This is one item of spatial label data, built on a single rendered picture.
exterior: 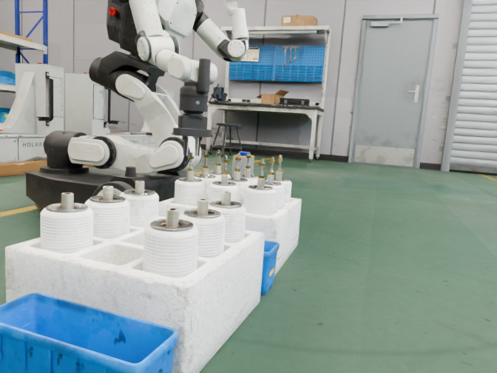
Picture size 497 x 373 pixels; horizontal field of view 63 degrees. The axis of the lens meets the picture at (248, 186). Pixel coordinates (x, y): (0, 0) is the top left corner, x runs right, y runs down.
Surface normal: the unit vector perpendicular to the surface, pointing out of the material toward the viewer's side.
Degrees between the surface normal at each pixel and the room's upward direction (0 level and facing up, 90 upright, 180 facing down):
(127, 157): 90
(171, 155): 90
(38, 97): 90
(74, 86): 90
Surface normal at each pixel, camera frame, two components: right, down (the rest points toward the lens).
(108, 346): -0.35, 0.08
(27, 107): 0.95, 0.11
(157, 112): -0.14, 0.51
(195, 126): 0.40, 0.16
